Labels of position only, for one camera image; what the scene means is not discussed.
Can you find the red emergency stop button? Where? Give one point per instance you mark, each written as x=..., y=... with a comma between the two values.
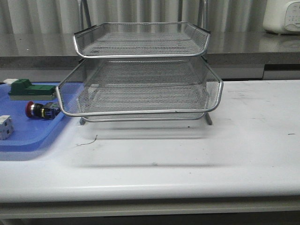
x=48, y=111

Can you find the blue plastic tray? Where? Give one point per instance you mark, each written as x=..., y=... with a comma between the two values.
x=29, y=133

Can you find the green electrical module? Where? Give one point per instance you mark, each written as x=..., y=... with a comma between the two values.
x=24, y=89

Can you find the grey stone counter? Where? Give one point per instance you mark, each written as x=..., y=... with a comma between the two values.
x=277, y=52

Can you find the white appliance on counter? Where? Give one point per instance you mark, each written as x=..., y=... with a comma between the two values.
x=282, y=17

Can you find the silver wire rack frame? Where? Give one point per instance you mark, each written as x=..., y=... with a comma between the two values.
x=84, y=9

